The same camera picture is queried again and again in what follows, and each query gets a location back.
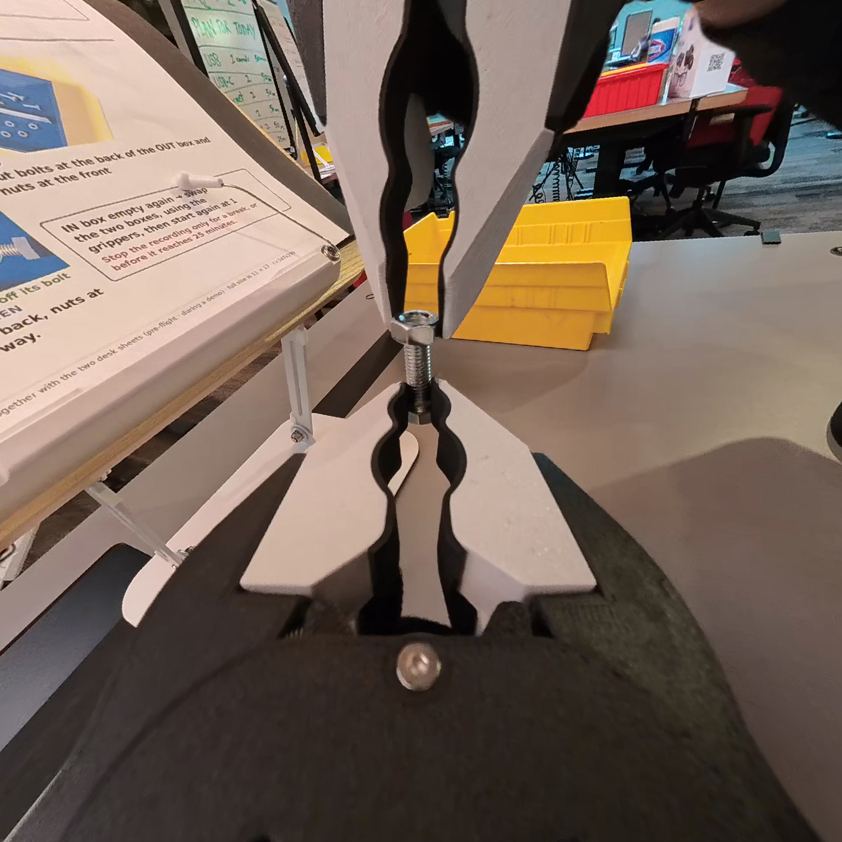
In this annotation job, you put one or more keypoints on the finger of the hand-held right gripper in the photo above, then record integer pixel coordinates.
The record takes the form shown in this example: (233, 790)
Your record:
(506, 98)
(348, 98)

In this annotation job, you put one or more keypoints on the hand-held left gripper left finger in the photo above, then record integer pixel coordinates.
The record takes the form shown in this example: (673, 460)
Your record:
(322, 526)

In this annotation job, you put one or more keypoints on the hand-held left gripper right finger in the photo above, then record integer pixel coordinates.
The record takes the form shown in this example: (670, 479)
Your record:
(513, 526)

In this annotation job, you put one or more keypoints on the silver hex nut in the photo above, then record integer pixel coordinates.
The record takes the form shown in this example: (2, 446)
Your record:
(421, 418)

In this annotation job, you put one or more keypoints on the silver hex bolt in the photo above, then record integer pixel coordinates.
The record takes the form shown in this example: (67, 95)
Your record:
(418, 368)

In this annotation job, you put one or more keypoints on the yellow plastic bin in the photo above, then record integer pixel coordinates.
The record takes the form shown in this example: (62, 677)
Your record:
(526, 309)

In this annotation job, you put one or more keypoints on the person's right forearm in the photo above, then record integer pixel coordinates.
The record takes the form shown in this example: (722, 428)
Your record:
(789, 52)

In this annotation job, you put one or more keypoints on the computer monitor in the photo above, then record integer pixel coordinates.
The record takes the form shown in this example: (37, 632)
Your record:
(637, 33)

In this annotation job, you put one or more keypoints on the red storage bin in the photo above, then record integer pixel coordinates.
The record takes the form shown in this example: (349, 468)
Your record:
(631, 92)

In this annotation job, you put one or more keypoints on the small yellow tray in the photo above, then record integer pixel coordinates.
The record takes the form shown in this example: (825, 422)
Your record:
(322, 158)

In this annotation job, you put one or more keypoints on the wooden office desk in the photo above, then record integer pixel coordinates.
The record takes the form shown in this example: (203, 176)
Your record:
(618, 120)

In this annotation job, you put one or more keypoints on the wipes canister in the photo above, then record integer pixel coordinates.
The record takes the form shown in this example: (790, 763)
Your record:
(664, 46)

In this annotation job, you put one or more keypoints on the small easel whiteboard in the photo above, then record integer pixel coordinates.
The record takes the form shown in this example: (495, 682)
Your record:
(276, 33)

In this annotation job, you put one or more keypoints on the white printed box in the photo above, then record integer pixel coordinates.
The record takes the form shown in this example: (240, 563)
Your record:
(707, 66)

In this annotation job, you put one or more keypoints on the whiteboard with green writing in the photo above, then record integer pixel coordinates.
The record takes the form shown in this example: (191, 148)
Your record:
(223, 66)

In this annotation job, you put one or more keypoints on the white tethered pin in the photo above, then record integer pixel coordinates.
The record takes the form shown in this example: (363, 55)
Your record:
(194, 179)

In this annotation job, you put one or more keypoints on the clear acrylic support leg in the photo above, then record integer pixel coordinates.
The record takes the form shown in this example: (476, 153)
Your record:
(131, 519)

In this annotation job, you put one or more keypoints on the red and black office chair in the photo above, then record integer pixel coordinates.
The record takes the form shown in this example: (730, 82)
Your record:
(756, 151)

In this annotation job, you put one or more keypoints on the printed instruction sheet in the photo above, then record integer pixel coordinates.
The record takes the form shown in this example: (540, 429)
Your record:
(145, 85)

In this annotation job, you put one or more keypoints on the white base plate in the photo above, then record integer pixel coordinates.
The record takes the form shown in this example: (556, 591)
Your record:
(207, 526)

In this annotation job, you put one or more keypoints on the white slotted support bracket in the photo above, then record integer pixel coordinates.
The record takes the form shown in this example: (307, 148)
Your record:
(297, 381)

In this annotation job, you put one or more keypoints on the silver frame screw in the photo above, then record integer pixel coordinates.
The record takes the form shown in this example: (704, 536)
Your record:
(327, 250)

